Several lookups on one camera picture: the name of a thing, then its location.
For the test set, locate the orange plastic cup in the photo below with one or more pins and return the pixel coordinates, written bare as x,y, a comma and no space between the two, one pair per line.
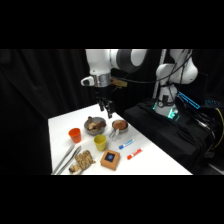
75,135

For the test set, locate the blue lit device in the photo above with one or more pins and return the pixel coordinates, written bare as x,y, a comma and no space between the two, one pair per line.
188,99

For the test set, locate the blue and white marker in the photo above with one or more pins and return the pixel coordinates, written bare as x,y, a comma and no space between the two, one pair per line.
126,144

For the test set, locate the yellow plastic cup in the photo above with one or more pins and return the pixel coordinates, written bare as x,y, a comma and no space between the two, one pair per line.
100,142

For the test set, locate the red and white marker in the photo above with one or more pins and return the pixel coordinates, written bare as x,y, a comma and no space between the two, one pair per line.
134,153

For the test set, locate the small green light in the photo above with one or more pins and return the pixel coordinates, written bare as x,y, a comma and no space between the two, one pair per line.
173,114

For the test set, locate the metal tongs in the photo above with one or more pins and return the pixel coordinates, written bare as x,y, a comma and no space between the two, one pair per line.
66,159

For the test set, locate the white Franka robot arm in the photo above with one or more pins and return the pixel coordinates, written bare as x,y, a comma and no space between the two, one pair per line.
100,63

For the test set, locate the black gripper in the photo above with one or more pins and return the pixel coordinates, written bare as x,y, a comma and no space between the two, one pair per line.
101,92

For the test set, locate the black curtain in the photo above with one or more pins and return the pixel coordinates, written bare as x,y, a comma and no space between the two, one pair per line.
40,93

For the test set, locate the brown round food item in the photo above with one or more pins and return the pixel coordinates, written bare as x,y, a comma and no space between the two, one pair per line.
120,124

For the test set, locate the black robot stand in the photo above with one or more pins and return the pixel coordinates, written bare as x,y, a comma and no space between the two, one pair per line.
166,133

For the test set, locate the wooden block with blue top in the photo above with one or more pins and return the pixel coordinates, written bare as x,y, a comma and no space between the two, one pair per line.
110,159

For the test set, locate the grey bowl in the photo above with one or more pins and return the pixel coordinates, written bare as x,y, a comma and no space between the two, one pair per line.
90,129

